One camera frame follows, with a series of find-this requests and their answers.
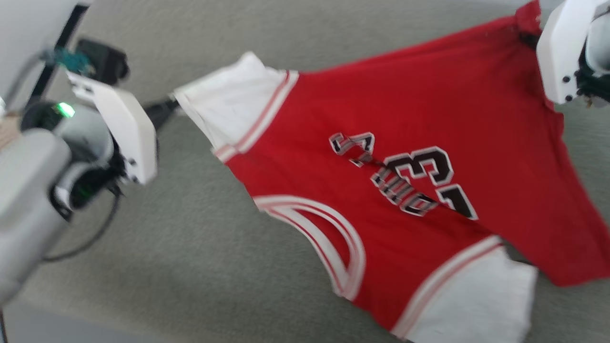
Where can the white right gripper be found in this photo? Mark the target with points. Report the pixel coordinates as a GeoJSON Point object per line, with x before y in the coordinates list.
{"type": "Point", "coordinates": [560, 52]}

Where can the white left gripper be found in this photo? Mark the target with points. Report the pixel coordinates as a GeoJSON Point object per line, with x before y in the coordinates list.
{"type": "Point", "coordinates": [126, 128]}

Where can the red white basketball jersey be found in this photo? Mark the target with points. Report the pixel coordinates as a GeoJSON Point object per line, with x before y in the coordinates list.
{"type": "Point", "coordinates": [419, 157]}

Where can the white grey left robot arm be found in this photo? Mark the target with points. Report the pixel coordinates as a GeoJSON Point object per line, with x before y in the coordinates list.
{"type": "Point", "coordinates": [33, 200]}

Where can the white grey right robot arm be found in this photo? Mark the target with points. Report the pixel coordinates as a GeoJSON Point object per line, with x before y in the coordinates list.
{"type": "Point", "coordinates": [598, 52]}

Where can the grey fabric sofa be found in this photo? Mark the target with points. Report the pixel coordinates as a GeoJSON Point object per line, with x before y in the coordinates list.
{"type": "Point", "coordinates": [190, 247]}

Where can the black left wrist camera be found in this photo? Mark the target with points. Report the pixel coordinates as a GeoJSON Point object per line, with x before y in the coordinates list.
{"type": "Point", "coordinates": [102, 59]}

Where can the black floor frame strip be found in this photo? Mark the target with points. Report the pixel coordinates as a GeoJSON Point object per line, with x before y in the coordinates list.
{"type": "Point", "coordinates": [52, 57]}

